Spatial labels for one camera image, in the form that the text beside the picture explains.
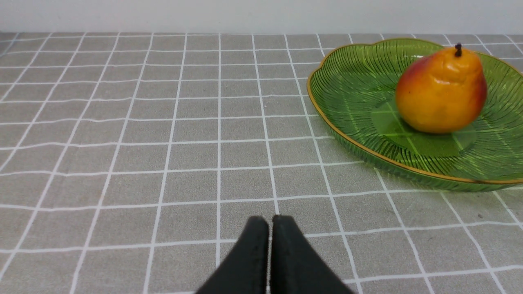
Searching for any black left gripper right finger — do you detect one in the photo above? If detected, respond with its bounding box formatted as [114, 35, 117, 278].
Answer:
[270, 215, 353, 294]

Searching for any orange red pear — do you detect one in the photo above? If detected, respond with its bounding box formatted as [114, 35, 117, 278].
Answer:
[395, 43, 488, 134]

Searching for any green glass leaf plate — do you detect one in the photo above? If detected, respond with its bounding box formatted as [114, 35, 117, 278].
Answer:
[307, 38, 522, 192]

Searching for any grey checked tablecloth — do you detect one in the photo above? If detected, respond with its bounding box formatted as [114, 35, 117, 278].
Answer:
[0, 32, 522, 294]

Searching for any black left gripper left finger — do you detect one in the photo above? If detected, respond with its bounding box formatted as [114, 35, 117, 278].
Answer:
[196, 216, 269, 294]

